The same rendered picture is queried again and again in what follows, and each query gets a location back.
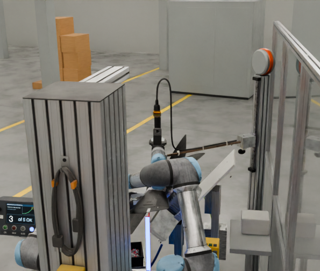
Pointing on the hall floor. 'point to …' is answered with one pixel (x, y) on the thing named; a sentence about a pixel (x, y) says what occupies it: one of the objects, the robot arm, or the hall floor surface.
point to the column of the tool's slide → (257, 200)
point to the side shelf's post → (248, 262)
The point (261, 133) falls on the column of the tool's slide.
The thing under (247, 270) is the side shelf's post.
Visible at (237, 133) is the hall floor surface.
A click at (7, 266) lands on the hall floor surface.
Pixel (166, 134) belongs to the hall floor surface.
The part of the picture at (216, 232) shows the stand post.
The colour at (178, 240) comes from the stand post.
